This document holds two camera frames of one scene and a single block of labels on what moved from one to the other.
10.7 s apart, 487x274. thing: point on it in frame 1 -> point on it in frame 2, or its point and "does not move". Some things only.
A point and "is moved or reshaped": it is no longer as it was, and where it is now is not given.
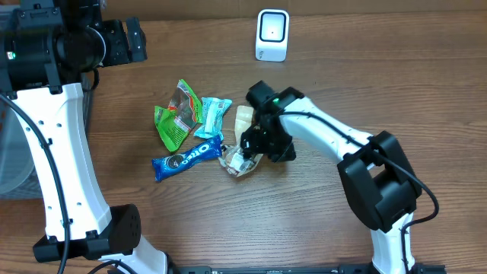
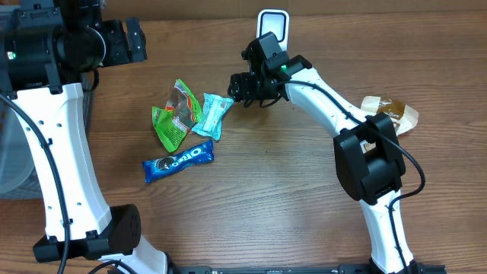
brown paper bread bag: x=232 y=157 -> x=403 y=116
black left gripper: x=116 y=31 does not move
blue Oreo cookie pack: x=165 y=165 is moved or reshaped
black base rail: x=323 y=269 does not move
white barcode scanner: x=272 y=36 does not move
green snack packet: x=174 y=122 does not move
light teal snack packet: x=213 y=109 does not move
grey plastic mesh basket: x=19 y=174 does not move
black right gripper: x=251 y=143 -> x=241 y=83
